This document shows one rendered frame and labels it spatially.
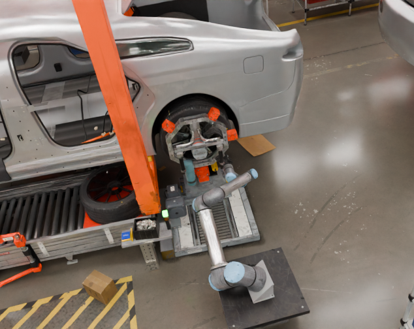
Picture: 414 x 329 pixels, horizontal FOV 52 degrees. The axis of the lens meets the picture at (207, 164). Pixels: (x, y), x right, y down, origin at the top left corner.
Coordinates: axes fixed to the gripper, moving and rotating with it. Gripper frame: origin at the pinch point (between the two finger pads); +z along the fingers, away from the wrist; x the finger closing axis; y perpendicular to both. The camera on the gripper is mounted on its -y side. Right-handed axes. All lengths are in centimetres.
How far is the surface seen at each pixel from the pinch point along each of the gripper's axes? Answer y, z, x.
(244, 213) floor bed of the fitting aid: 48, -29, -32
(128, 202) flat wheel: -56, -26, -75
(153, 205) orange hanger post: -48, -50, -49
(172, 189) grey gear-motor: -22, -14, -51
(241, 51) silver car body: -49, 3, 87
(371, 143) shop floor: 168, 41, 78
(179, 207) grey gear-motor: -16, -33, -52
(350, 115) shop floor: 168, 101, 78
